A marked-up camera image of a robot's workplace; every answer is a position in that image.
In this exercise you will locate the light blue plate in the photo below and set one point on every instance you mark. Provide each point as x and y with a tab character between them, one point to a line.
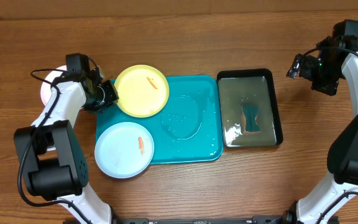
124	150

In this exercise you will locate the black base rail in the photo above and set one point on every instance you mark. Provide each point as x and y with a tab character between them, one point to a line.
254	220

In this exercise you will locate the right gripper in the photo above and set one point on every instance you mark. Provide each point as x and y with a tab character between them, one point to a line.
295	66

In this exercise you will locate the yellow-green plate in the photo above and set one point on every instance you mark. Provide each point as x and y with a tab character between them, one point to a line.
143	91

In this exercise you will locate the teal plastic tray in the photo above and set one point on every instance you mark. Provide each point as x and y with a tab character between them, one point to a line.
188	129

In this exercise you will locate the white pink plate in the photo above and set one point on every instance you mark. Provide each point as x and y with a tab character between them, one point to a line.
45	90

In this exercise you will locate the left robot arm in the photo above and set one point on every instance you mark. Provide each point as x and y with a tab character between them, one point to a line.
52	165

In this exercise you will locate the black water tray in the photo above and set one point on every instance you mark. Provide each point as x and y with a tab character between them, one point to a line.
249	87

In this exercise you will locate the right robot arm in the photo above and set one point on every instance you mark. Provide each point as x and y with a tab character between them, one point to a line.
332	59

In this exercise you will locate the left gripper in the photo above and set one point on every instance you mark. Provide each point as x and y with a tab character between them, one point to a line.
112	96

